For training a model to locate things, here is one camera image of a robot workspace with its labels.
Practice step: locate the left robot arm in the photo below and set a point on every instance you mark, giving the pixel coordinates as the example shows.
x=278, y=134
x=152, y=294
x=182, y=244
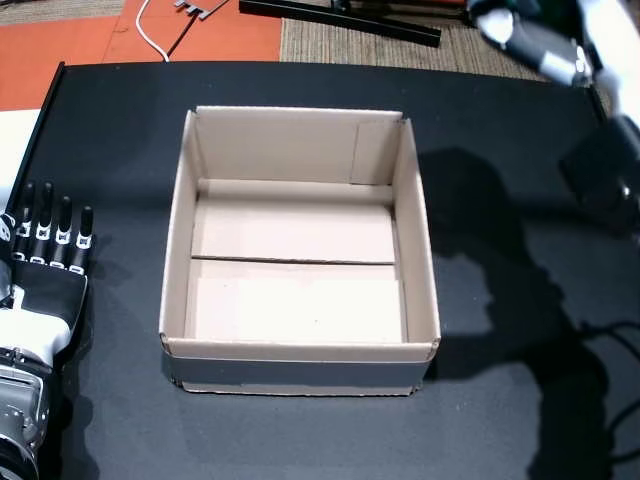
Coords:
x=20, y=410

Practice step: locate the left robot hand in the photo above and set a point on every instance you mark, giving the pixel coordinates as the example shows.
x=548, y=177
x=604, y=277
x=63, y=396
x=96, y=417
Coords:
x=45, y=300

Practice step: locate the open cardboard box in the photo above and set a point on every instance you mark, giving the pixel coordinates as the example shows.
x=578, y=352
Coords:
x=300, y=235

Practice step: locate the grey comb-shaped metal bracket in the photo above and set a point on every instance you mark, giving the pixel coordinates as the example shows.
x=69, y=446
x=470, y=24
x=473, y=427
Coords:
x=192, y=7

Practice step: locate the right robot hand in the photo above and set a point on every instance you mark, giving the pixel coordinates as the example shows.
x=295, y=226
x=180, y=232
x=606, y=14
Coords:
x=605, y=45

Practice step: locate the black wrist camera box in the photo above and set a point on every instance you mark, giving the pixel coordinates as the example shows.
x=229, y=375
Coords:
x=605, y=175

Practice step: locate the black stand frame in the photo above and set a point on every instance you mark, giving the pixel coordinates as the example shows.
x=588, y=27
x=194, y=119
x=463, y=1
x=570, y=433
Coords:
x=440, y=12

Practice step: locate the beige woven carpet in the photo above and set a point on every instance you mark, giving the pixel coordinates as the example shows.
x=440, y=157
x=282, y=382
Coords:
x=375, y=50

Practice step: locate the black metal bar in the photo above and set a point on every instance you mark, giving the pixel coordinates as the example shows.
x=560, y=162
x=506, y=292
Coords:
x=360, y=22

